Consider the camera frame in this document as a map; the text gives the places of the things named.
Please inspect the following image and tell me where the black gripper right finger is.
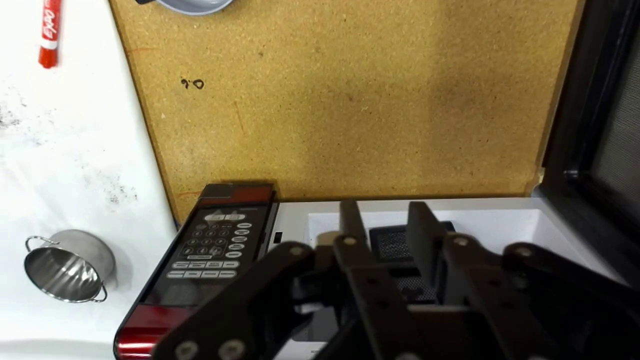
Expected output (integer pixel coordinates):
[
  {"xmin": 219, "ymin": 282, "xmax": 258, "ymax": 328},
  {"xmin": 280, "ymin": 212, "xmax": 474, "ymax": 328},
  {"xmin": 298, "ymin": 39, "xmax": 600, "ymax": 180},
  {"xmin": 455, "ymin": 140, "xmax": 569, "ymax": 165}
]
[{"xmin": 406, "ymin": 199, "xmax": 640, "ymax": 360}]

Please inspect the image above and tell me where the white table cloth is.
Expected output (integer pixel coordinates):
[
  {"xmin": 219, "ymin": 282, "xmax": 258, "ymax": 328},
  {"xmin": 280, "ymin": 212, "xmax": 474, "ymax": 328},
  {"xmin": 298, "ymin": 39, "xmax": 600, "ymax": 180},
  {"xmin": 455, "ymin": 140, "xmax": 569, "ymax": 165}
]
[{"xmin": 0, "ymin": 0, "xmax": 177, "ymax": 360}]

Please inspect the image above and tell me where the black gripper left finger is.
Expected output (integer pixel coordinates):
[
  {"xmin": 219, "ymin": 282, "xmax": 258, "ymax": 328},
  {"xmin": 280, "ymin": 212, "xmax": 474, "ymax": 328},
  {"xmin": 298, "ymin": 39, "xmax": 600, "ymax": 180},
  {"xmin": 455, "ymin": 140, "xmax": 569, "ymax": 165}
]
[{"xmin": 149, "ymin": 197, "xmax": 418, "ymax": 360}]

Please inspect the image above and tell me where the grey pot with black handles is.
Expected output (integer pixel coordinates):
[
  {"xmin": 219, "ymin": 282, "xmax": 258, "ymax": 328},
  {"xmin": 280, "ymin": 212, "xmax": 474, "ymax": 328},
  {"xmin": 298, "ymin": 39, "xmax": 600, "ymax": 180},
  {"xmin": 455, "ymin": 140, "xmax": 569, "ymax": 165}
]
[{"xmin": 136, "ymin": 0, "xmax": 236, "ymax": 18}]

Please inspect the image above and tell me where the dark framed tray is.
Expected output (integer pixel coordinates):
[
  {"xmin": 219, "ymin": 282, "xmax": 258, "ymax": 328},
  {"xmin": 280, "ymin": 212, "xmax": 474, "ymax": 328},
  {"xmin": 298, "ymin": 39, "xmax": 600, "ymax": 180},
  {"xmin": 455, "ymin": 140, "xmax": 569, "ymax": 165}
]
[{"xmin": 535, "ymin": 0, "xmax": 640, "ymax": 287}]

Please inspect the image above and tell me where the red white marker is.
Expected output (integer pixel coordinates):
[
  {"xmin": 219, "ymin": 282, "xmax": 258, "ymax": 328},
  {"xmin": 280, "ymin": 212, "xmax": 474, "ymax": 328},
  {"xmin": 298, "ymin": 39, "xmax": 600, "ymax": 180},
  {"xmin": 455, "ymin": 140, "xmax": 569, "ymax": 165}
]
[{"xmin": 38, "ymin": 0, "xmax": 65, "ymax": 69}]

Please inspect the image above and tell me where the small metal bowl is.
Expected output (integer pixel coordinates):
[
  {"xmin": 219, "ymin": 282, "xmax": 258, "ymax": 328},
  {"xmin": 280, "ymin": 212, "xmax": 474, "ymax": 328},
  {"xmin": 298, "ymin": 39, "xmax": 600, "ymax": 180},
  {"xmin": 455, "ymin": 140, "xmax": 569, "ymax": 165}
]
[{"xmin": 21, "ymin": 227, "xmax": 118, "ymax": 305}]

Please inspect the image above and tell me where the red black microwave body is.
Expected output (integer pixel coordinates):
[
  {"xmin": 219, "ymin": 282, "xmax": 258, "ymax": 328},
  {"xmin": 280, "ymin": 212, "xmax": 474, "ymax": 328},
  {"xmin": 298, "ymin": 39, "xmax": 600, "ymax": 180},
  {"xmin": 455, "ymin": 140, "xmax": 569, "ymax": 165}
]
[{"xmin": 111, "ymin": 180, "xmax": 627, "ymax": 360}]

